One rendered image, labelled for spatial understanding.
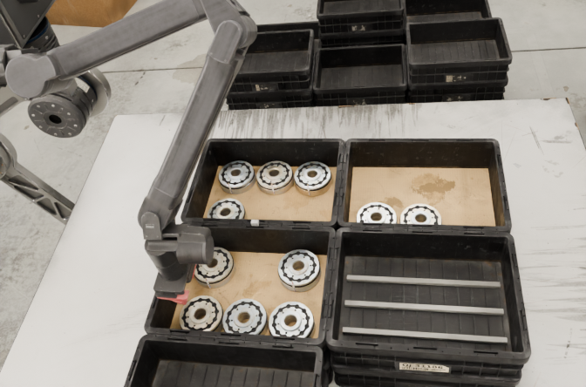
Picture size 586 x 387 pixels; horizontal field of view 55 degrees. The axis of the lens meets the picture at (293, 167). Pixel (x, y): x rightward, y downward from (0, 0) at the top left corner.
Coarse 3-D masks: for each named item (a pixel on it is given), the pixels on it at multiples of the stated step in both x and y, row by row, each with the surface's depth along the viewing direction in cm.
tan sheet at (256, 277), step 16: (240, 256) 144; (256, 256) 143; (272, 256) 142; (320, 256) 140; (240, 272) 140; (256, 272) 140; (272, 272) 139; (192, 288) 139; (224, 288) 138; (240, 288) 137; (256, 288) 137; (272, 288) 136; (320, 288) 134; (224, 304) 135; (272, 304) 133; (304, 304) 132; (320, 304) 131; (176, 320) 134
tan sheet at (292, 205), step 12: (336, 168) 160; (216, 180) 163; (216, 192) 160; (252, 192) 158; (288, 192) 156; (252, 204) 155; (264, 204) 154; (276, 204) 154; (288, 204) 153; (300, 204) 153; (312, 204) 152; (324, 204) 152; (204, 216) 154; (252, 216) 152; (264, 216) 151; (276, 216) 151; (288, 216) 150; (300, 216) 150; (312, 216) 149; (324, 216) 149
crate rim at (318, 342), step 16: (192, 224) 140; (208, 224) 139; (224, 224) 139; (240, 224) 138; (320, 320) 118; (208, 336) 119; (224, 336) 118; (240, 336) 118; (256, 336) 117; (272, 336) 117; (288, 336) 116; (320, 336) 115
